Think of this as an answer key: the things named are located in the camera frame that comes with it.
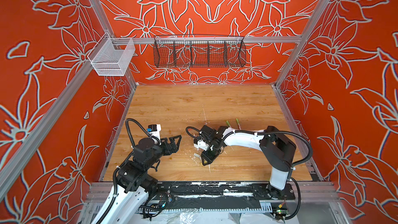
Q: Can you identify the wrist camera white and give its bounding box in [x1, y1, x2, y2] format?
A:
[147, 124, 161, 145]
[194, 139, 209, 150]

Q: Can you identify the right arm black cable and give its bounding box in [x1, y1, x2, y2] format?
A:
[186, 126, 313, 220]

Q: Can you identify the black wire basket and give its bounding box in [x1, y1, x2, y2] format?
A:
[153, 34, 247, 68]

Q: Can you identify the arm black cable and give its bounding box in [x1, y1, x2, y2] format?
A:
[125, 118, 153, 150]
[186, 126, 313, 220]

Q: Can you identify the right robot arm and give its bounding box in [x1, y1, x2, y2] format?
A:
[193, 125, 296, 200]

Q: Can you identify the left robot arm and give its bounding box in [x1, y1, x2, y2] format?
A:
[92, 135, 181, 224]

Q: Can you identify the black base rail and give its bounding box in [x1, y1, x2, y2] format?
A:
[145, 181, 296, 201]

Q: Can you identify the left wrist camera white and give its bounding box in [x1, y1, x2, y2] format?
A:
[147, 124, 161, 145]

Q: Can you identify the clear plastic bin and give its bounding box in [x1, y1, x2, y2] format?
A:
[88, 33, 135, 76]

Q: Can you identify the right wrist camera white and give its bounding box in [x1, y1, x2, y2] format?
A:
[194, 139, 209, 150]

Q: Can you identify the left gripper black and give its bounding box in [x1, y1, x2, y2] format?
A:
[146, 134, 181, 170]

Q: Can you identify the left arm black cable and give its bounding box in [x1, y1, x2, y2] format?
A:
[125, 118, 153, 150]

